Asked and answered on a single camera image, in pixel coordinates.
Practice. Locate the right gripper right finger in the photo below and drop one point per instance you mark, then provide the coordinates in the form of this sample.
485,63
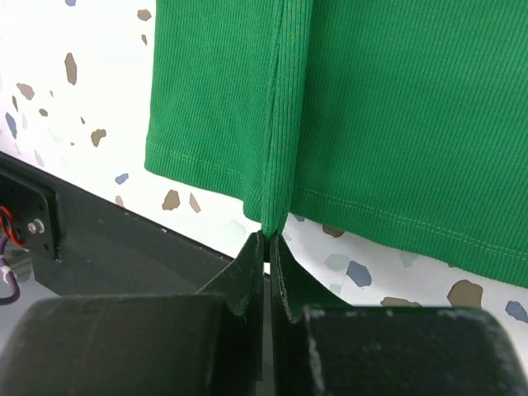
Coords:
293,287

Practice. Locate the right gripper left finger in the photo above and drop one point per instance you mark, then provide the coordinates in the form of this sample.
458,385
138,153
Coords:
240,285

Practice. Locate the green tank top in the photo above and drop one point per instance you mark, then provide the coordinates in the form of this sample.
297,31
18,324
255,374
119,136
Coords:
404,122

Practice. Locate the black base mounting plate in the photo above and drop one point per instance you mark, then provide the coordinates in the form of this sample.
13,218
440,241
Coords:
81,244

